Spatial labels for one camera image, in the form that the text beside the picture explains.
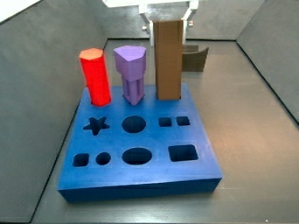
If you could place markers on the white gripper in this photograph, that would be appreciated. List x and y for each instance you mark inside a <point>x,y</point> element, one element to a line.
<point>148,23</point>

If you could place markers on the dark grey curved fixture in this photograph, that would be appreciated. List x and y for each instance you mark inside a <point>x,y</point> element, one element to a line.
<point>194,58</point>

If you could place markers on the purple pentagon peg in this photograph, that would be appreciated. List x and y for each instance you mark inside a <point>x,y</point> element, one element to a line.
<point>130,58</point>

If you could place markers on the red hexagon peg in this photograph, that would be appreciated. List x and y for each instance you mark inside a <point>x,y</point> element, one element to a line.
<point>92,61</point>

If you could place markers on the blue shape-sorter block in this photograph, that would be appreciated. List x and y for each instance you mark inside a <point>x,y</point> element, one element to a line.
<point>138,151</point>

